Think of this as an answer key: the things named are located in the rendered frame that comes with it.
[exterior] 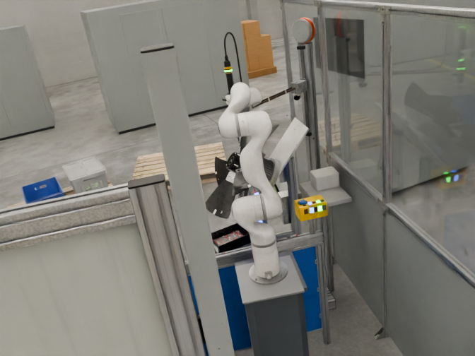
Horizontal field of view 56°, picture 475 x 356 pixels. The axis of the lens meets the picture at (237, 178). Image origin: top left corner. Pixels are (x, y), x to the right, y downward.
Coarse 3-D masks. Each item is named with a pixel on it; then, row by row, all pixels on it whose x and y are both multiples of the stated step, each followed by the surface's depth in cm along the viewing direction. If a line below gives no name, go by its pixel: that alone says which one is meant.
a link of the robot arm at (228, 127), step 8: (232, 88) 193; (240, 88) 190; (248, 88) 193; (232, 96) 191; (240, 96) 188; (248, 96) 191; (232, 104) 187; (240, 104) 189; (224, 112) 186; (232, 112) 187; (224, 120) 185; (232, 120) 185; (224, 128) 185; (232, 128) 184; (224, 136) 188; (232, 136) 187
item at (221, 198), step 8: (224, 184) 281; (232, 184) 280; (216, 192) 283; (224, 192) 280; (232, 192) 279; (208, 200) 286; (216, 200) 281; (224, 200) 279; (232, 200) 277; (208, 208) 284; (216, 208) 280; (224, 208) 277; (224, 216) 275
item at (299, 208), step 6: (306, 198) 252; (312, 198) 251; (318, 198) 250; (300, 204) 246; (306, 204) 246; (312, 204) 245; (318, 204) 245; (324, 204) 246; (300, 210) 244; (324, 210) 247; (300, 216) 246; (306, 216) 246; (312, 216) 247; (318, 216) 248
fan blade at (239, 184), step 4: (240, 172) 269; (236, 176) 266; (240, 176) 264; (236, 180) 262; (240, 180) 260; (244, 180) 258; (236, 184) 258; (240, 184) 256; (244, 184) 254; (248, 184) 252; (236, 188) 256; (240, 188) 253; (244, 188) 252; (248, 188) 250; (236, 192) 252; (240, 192) 250
